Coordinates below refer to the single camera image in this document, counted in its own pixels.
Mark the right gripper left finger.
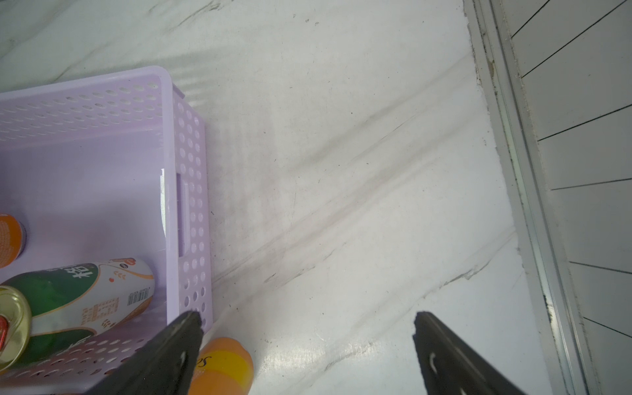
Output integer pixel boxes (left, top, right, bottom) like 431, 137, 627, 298
87, 310, 203, 395

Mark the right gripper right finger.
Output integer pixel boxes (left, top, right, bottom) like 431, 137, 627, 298
413, 311, 523, 395

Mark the orange fanta can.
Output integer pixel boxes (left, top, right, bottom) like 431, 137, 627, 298
0, 213, 27, 268
189, 337, 254, 395

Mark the green brown can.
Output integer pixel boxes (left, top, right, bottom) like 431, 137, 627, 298
1, 258, 156, 370

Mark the purple plastic basket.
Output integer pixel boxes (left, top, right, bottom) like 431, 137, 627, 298
1, 67, 213, 394

